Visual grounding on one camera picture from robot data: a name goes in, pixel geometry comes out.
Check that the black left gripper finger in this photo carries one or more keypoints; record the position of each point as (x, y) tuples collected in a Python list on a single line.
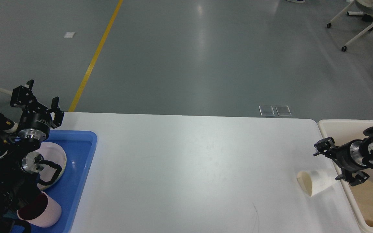
[(55, 113), (23, 97)]

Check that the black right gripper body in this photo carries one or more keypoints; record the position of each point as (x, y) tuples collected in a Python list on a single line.
[(349, 158)]

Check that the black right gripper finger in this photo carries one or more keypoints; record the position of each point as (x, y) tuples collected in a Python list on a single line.
[(353, 179), (326, 147)]

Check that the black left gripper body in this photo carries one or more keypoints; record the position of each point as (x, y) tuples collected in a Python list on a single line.
[(35, 125)]

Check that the pink plate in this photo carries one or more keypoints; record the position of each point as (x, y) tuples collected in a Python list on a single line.
[(47, 149)]

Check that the white paper cup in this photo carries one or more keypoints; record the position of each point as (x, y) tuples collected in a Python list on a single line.
[(316, 181)]

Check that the pink mug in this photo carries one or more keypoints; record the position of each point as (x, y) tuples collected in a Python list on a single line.
[(42, 212)]

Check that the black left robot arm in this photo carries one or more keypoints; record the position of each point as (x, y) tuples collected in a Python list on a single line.
[(21, 168)]

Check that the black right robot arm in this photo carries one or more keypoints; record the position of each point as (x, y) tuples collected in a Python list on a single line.
[(366, 148)]

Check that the yellow plate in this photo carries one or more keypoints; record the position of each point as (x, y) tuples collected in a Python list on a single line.
[(60, 159)]

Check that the blue plastic tray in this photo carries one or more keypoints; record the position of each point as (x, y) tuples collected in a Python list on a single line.
[(79, 147)]

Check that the right floor outlet cover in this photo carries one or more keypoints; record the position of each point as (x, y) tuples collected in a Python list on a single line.
[(283, 110)]

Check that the floor outlet cover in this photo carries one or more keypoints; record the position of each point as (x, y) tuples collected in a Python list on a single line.
[(266, 110), (283, 110)]

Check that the left floor outlet cover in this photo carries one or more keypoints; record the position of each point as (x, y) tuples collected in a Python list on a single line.
[(266, 110)]

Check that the white rolling chair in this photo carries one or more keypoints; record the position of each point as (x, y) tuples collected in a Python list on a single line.
[(355, 8)]

